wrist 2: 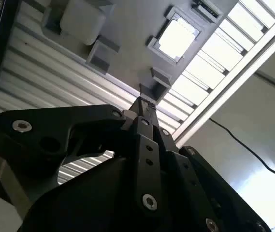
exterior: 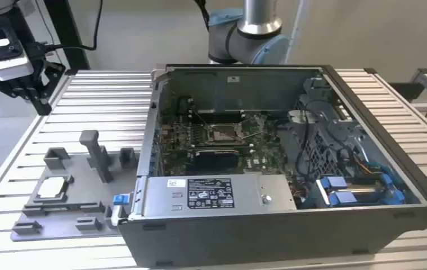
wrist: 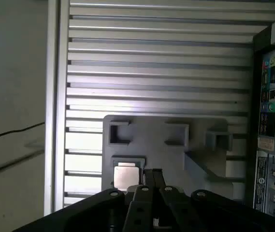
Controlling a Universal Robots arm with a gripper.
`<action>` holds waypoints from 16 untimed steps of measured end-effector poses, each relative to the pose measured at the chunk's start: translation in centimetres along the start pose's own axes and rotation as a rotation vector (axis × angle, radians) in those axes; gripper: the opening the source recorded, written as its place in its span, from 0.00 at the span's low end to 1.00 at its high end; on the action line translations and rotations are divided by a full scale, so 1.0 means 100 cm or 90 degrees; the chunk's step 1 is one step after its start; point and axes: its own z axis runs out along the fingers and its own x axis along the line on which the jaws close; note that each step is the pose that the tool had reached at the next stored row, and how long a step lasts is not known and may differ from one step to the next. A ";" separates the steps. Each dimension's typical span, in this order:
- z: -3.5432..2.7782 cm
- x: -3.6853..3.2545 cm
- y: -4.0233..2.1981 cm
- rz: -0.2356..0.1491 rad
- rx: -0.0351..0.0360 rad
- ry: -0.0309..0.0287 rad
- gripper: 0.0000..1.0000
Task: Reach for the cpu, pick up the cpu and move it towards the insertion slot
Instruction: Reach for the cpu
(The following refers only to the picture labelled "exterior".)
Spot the grey disk bay cage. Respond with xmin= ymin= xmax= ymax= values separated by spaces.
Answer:
xmin=277 ymin=77 xmax=388 ymax=183

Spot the silver power supply unit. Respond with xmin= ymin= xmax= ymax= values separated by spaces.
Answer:
xmin=141 ymin=173 xmax=298 ymax=217

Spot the blue disk carrier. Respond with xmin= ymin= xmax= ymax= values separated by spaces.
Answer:
xmin=327 ymin=188 xmax=405 ymax=208
xmin=322 ymin=174 xmax=382 ymax=190

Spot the grey parts rack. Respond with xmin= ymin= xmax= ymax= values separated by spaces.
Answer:
xmin=10 ymin=129 xmax=142 ymax=242

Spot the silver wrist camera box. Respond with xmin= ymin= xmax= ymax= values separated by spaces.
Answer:
xmin=0 ymin=26 xmax=35 ymax=82

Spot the green motherboard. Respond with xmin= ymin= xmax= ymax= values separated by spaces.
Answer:
xmin=159 ymin=111 xmax=298 ymax=181

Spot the thin wire locking lever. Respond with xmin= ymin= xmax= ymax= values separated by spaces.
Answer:
xmin=242 ymin=129 xmax=269 ymax=139
xmin=194 ymin=110 xmax=210 ymax=127

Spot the black RAM slot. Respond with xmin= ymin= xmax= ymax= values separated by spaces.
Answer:
xmin=190 ymin=143 xmax=253 ymax=150
xmin=194 ymin=110 xmax=246 ymax=119

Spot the open black PC case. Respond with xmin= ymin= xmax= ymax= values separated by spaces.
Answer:
xmin=118 ymin=64 xmax=427 ymax=267

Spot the black camera cable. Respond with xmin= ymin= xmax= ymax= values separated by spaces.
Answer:
xmin=35 ymin=0 xmax=105 ymax=57

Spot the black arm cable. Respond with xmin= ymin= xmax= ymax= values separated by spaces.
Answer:
xmin=194 ymin=0 xmax=213 ymax=28

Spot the blue case latch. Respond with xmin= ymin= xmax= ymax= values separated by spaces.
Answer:
xmin=111 ymin=192 xmax=130 ymax=206

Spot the black upright frame post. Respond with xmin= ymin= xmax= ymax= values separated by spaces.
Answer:
xmin=43 ymin=0 xmax=93 ymax=75

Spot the black wire in case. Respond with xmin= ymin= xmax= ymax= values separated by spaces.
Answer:
xmin=295 ymin=98 xmax=352 ymax=181

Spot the metal socket cover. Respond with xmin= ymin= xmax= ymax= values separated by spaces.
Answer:
xmin=237 ymin=114 xmax=271 ymax=139

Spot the CPU socket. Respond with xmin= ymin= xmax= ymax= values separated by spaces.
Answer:
xmin=207 ymin=123 xmax=243 ymax=146

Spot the silver CPU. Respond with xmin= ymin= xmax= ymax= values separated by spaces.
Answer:
xmin=36 ymin=177 xmax=69 ymax=199

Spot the black graphics card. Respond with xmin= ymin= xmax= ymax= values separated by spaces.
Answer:
xmin=194 ymin=149 xmax=239 ymax=173

